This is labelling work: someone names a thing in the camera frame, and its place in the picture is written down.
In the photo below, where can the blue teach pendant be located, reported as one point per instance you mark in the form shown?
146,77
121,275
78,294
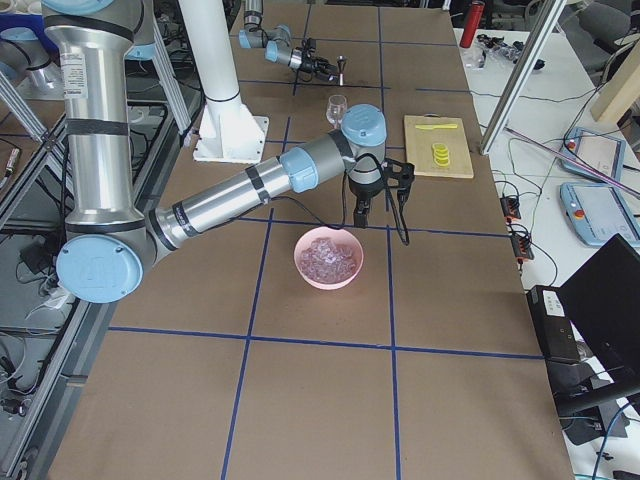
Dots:
597,213
602,152

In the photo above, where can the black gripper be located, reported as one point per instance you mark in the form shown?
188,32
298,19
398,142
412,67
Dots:
363,192
309,62

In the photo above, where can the far blue teach pendant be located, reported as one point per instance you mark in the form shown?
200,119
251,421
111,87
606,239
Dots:
602,152

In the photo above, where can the black computer box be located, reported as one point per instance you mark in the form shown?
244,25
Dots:
552,327

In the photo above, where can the pink plastic bowl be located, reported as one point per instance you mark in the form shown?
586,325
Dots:
340,236

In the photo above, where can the yellow plastic knife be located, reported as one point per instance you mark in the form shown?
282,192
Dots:
431,127

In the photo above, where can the near blue teach pendant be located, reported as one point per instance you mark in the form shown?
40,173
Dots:
597,213

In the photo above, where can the bamboo cutting board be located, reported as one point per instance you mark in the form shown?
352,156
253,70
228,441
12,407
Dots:
418,146

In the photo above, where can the clear wine glass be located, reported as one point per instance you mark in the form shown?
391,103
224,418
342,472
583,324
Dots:
337,105

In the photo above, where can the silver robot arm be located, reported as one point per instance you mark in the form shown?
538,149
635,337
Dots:
111,244
278,49

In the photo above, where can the steel cocktail jigger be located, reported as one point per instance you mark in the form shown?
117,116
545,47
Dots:
341,61

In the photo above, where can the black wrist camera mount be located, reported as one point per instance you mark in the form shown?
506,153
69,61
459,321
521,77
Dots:
399,177

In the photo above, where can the aluminium frame post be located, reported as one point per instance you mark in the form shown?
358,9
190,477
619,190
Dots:
538,36

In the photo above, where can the black monitor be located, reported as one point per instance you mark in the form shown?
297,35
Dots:
602,301

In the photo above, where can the clear ice cube pile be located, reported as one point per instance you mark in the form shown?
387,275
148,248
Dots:
326,262

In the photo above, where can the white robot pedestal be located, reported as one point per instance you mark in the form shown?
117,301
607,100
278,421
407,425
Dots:
228,132

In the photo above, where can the red water bottle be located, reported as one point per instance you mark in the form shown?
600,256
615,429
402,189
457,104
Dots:
472,21

